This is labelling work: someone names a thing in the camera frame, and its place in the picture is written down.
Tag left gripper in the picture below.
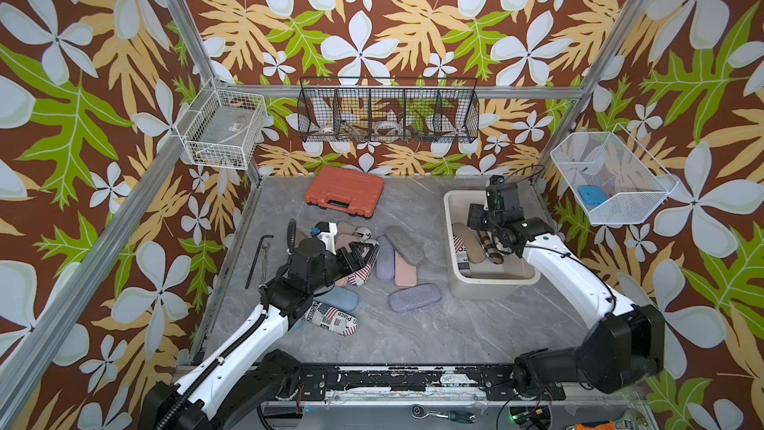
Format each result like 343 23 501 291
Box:
305 241 371 295

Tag plaid glasses case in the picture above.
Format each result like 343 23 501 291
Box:
477 231 503 265

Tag newspaper print glasses case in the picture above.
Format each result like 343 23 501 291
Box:
453 235 472 278

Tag cream plastic storage box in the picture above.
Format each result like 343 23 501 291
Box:
443 190 540 300

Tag pale purple glasses case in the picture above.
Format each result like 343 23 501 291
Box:
375 236 395 281

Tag small pink glasses case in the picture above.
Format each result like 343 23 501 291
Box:
394 252 418 289

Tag grey fabric glasses case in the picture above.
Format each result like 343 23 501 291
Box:
385 226 426 266

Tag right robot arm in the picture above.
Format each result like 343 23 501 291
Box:
467 175 666 394

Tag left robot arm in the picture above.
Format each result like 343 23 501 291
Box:
138 221 379 429

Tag blue glasses case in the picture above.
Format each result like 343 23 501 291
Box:
314 288 359 314

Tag flag print glasses case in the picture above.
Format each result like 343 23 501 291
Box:
302 302 358 336

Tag lavender glasses case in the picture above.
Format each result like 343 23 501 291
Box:
388 283 442 314

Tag black hex key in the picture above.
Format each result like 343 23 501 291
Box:
245 234 274 290

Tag red plastic tool case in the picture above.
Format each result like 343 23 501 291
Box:
304 166 385 219

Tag blue object in basket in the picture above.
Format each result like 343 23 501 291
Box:
577 185 610 208

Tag white mesh basket right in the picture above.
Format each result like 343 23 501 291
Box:
551 125 678 226

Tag ratchet wrench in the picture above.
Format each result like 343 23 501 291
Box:
411 405 477 424

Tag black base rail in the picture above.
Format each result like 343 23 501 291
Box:
247 363 567 402

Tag black wire basket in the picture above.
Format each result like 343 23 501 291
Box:
294 77 479 143

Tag white wire basket left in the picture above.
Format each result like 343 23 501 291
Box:
176 80 267 170

